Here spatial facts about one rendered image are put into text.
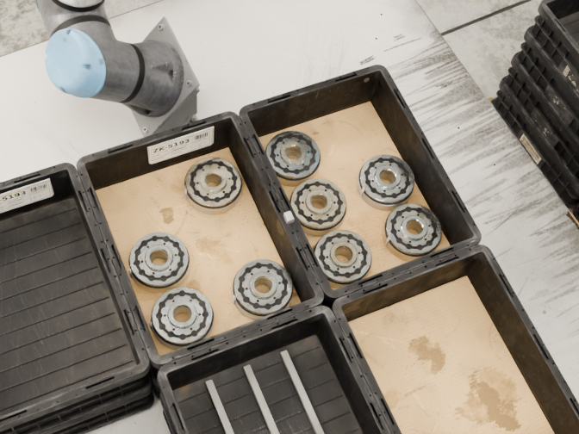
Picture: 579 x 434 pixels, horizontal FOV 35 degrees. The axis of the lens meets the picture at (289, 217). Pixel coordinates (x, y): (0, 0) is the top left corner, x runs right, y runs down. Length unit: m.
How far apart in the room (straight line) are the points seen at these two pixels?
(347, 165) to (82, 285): 0.54
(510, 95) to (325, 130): 0.97
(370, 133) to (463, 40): 1.31
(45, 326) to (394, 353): 0.59
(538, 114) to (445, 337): 1.08
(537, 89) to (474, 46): 0.56
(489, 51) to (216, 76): 1.29
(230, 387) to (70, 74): 0.63
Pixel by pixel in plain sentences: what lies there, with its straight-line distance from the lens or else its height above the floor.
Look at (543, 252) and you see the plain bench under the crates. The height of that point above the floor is 0.70.
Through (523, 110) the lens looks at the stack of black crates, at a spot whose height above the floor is 0.27.
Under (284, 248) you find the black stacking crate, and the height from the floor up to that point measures 0.88.
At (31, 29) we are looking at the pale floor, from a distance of 2.97.
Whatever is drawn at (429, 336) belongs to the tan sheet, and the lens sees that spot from 1.61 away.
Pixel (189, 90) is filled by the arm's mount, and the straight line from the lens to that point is 1.78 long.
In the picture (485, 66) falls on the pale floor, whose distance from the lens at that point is 3.00.
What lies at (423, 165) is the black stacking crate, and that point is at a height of 0.89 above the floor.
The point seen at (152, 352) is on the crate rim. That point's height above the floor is 0.93.
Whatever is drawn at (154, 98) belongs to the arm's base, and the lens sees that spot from 1.78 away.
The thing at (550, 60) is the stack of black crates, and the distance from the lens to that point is 2.43.
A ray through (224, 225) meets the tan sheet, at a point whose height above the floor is 0.83.
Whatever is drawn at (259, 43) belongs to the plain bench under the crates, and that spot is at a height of 0.70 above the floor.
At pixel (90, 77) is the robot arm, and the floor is 0.94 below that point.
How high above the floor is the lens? 2.30
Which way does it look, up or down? 63 degrees down
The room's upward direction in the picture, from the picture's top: 11 degrees clockwise
